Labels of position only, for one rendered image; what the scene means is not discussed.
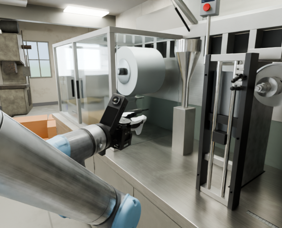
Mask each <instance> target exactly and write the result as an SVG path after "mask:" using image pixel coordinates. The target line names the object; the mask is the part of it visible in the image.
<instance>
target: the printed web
mask: <svg viewBox="0 0 282 228"><path fill-rule="evenodd" d="M271 65H282V63H271V64H267V65H265V66H263V67H261V68H260V69H258V70H257V74H258V73H259V72H260V71H261V70H262V69H264V68H266V67H268V66H271ZM272 114H273V107H272V106H267V105H264V104H262V103H260V102H259V101H258V100H257V99H256V97H255V96H254V97H253V104H252V111H251V118H250V125H249V134H248V141H247V148H246V155H245V162H244V171H243V178H242V185H241V186H243V185H245V184H246V183H247V182H249V181H250V180H252V179H253V178H255V177H256V176H258V175H259V174H261V173H262V172H263V168H264V162H265V156H266V150H267V145H268V137H269V131H270V126H271V120H272Z"/></svg>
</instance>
